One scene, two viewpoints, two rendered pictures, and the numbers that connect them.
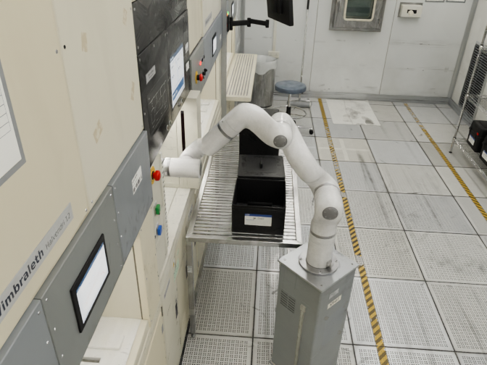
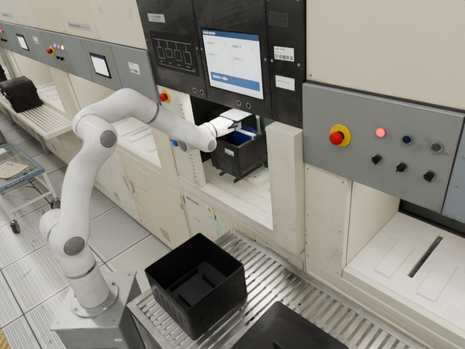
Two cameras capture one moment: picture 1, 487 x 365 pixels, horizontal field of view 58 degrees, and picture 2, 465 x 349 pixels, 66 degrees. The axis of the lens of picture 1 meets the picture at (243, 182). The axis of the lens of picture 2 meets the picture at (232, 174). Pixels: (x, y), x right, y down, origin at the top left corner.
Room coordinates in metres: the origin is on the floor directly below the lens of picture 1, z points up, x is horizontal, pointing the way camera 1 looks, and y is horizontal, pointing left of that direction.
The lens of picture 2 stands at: (2.83, -0.59, 1.94)
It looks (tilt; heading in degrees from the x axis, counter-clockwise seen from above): 33 degrees down; 138
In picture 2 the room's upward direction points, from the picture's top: 8 degrees counter-clockwise
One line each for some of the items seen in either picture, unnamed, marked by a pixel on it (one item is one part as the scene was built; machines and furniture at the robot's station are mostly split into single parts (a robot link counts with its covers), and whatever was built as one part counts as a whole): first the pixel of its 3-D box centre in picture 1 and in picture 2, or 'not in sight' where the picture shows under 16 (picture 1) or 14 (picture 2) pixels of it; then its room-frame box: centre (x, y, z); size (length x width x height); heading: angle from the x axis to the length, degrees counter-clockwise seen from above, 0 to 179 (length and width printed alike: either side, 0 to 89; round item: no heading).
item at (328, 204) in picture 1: (326, 214); (66, 240); (1.61, -0.37, 1.07); 0.19 x 0.12 x 0.24; 176
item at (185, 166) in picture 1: (186, 167); (194, 139); (1.68, 0.25, 1.23); 0.13 x 0.09 x 0.08; 87
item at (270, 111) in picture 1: (259, 132); not in sight; (2.86, -0.10, 0.89); 0.29 x 0.29 x 0.25; 1
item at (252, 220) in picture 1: (259, 206); (196, 282); (1.99, -0.09, 0.85); 0.28 x 0.28 x 0.17; 86
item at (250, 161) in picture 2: not in sight; (238, 143); (1.69, 0.50, 1.10); 0.24 x 0.20 x 0.32; 177
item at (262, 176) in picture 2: not in sight; (257, 168); (1.70, 0.62, 0.89); 0.22 x 0.21 x 0.04; 87
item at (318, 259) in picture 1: (320, 246); (88, 282); (1.64, -0.37, 0.85); 0.19 x 0.19 x 0.18
